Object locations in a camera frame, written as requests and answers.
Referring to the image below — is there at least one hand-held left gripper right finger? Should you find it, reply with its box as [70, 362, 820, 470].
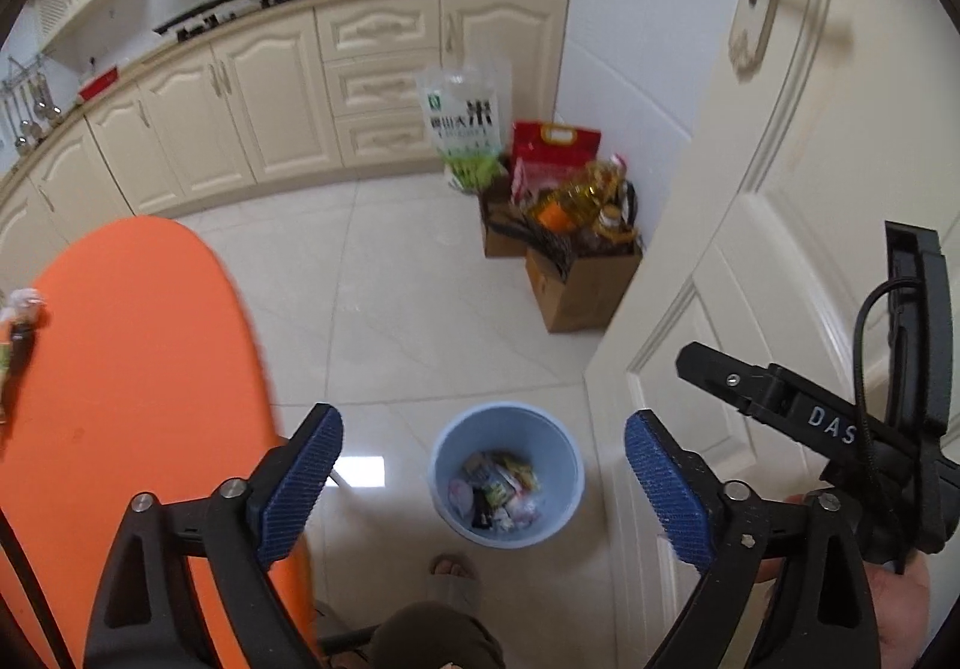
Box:
[624, 410, 880, 669]

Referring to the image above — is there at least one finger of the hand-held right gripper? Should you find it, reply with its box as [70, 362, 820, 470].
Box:
[885, 221, 946, 430]
[677, 341, 788, 426]

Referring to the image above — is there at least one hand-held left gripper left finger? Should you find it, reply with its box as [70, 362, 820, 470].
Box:
[82, 403, 346, 669]

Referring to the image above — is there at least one light blue plastic bin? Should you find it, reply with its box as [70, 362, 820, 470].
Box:
[427, 401, 586, 550]

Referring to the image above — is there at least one person's right hand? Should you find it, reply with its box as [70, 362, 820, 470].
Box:
[862, 553, 935, 669]

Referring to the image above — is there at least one brown paper bag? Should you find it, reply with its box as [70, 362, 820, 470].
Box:
[525, 234, 644, 334]

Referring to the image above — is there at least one grey slipper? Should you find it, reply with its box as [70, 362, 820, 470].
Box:
[427, 553, 482, 614]

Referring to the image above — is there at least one cream door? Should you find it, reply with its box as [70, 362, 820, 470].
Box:
[585, 0, 960, 669]

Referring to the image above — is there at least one orange round table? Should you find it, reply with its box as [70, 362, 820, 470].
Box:
[0, 217, 316, 669]

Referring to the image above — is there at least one person's leg in dark trousers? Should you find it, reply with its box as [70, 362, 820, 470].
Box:
[371, 601, 505, 669]

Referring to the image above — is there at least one yellow cooking oil bottle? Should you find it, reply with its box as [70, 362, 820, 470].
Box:
[559, 160, 629, 231]

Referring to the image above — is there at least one small brown cardboard box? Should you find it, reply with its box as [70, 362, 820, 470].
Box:
[480, 178, 541, 257]

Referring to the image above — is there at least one red gift box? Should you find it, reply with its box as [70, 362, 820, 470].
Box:
[511, 120, 602, 205]

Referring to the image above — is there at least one clear and green rice bag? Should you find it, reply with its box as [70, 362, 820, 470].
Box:
[416, 60, 512, 191]

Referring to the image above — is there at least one cream base cabinet run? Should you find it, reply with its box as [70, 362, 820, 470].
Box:
[0, 0, 572, 280]

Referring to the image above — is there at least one red basin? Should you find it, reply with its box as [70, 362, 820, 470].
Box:
[79, 67, 121, 101]

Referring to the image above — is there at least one row of hanging metal utensils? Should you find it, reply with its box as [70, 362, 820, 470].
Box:
[0, 55, 65, 156]

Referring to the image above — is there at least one black gas stove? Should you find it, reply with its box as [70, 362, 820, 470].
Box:
[154, 0, 316, 36]

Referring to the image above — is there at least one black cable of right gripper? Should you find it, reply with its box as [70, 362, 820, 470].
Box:
[851, 277, 927, 490]

